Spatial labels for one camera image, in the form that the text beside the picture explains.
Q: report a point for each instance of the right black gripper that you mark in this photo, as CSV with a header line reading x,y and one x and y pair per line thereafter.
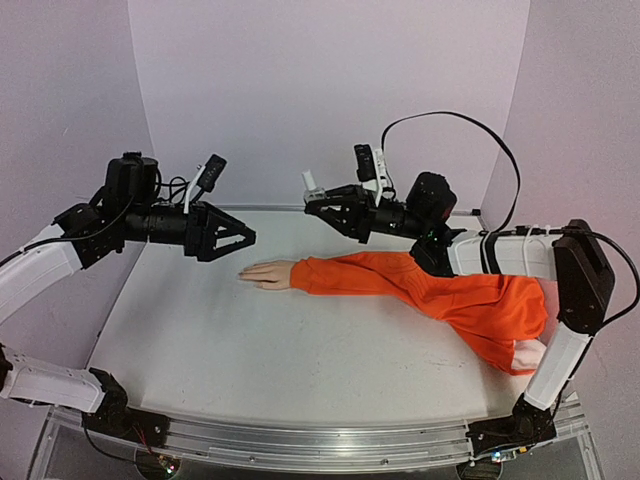
x,y
360,214

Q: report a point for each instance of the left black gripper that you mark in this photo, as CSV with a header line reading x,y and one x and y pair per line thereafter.
x,y
207,219

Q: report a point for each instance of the clear nail polish bottle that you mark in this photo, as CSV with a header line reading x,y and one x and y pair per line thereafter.
x,y
312,191

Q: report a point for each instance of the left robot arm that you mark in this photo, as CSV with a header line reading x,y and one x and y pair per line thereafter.
x,y
127,208

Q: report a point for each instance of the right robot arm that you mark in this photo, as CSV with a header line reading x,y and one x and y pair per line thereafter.
x,y
569,256

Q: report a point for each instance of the mannequin hand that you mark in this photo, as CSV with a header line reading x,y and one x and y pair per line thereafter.
x,y
275,276

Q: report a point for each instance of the orange sweatshirt sleeve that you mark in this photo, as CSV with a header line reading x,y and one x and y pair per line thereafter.
x,y
488,312

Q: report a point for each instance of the aluminium back rail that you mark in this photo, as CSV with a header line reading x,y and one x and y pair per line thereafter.
x,y
301,208

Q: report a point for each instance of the aluminium rail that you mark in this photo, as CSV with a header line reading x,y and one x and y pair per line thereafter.
x,y
301,208
329,449

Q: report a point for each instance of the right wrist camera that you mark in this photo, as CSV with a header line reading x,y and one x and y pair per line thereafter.
x,y
372,173

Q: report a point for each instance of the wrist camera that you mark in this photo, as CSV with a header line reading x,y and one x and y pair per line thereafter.
x,y
372,173
204,180

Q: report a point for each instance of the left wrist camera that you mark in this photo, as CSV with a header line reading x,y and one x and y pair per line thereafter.
x,y
204,180

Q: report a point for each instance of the aluminium front rail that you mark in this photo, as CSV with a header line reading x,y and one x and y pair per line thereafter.
x,y
329,449

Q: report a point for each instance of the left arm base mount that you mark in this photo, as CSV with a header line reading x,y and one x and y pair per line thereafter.
x,y
116,418

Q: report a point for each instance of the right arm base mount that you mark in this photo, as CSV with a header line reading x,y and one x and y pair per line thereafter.
x,y
525,427

